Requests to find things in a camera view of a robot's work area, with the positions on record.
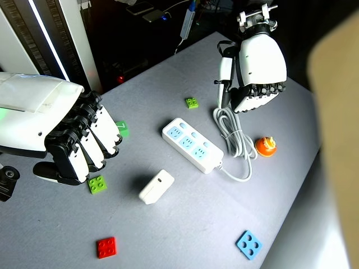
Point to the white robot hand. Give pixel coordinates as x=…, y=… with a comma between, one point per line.
x=33, y=112
x=261, y=61

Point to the white power strip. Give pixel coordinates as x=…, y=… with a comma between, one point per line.
x=193, y=145

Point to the white power adapter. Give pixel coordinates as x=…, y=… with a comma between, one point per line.
x=155, y=187

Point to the green toy brick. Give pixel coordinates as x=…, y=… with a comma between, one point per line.
x=97, y=185
x=192, y=102

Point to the silver adapter box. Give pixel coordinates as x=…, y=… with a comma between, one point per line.
x=187, y=22

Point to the orange toy cake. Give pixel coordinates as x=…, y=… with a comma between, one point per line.
x=265, y=148

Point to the green number cube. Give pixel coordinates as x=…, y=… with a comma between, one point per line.
x=124, y=130

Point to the beige blurred panel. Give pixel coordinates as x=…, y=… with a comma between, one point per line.
x=339, y=126

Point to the grey device with blue light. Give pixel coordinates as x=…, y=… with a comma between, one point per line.
x=154, y=16

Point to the dark phone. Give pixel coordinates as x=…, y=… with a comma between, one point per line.
x=138, y=8

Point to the red toy brick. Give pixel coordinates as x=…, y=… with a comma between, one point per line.
x=106, y=247

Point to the grey table cloth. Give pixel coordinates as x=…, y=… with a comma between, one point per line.
x=182, y=218

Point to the blue four-hole block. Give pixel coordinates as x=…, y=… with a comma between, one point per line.
x=253, y=238

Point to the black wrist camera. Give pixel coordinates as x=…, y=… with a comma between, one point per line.
x=8, y=179

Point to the white frame with light strip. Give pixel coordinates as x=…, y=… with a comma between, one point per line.
x=78, y=42

